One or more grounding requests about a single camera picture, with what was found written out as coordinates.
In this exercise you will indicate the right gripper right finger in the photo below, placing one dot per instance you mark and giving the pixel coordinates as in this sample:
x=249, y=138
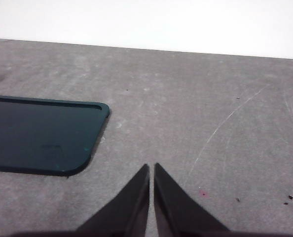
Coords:
x=181, y=212

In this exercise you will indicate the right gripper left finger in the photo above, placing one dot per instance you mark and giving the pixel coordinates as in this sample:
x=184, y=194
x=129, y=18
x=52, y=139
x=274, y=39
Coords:
x=121, y=212

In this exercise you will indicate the dark teal rectangular tray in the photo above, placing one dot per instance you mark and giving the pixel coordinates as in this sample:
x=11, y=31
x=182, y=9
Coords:
x=38, y=133

